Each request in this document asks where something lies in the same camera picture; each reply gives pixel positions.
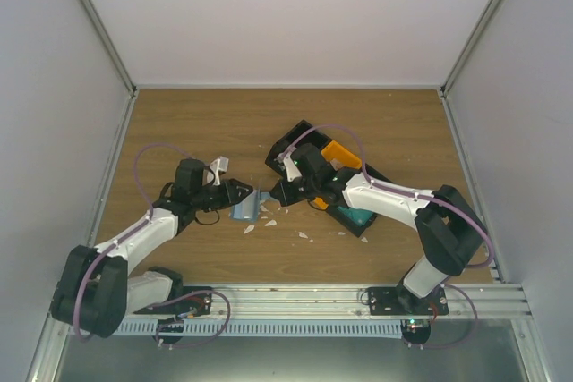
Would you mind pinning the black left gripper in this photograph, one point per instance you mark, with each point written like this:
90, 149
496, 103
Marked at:
230, 192

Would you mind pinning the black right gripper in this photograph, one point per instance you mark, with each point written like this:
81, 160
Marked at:
286, 198

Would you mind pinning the blue card holder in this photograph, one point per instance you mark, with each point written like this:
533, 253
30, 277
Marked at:
249, 209

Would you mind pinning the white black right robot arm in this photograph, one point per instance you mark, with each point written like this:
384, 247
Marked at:
448, 229

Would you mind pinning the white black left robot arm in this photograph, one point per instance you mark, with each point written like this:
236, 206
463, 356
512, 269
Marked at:
97, 288

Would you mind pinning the white debris pile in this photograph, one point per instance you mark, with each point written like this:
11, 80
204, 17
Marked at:
266, 218

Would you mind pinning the orange bin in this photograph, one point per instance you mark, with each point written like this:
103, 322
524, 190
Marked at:
339, 156

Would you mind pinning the black bin near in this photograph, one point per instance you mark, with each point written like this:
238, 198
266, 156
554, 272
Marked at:
344, 174

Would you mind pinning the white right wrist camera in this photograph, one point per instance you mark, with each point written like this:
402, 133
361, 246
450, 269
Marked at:
291, 169

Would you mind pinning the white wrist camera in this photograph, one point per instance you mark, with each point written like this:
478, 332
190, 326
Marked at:
216, 169
291, 169

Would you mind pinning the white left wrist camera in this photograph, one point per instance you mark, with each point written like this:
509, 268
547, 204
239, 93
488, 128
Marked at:
216, 169

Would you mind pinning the aluminium front rail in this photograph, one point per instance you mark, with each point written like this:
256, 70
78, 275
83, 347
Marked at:
348, 301

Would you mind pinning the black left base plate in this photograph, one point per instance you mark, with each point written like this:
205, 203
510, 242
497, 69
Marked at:
197, 305

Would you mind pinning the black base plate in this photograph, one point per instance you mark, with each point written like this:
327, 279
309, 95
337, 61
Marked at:
386, 301
197, 305

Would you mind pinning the grey slotted cable duct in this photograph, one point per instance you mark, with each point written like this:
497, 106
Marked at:
287, 328

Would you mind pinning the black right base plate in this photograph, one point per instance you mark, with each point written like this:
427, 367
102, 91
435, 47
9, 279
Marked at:
386, 301

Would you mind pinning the aluminium frame post left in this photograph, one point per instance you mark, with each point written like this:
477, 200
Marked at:
107, 43

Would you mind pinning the aluminium frame post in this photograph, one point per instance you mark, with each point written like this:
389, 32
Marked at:
107, 43
484, 20

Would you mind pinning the aluminium frame post right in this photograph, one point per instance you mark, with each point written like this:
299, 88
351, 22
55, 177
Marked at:
484, 20

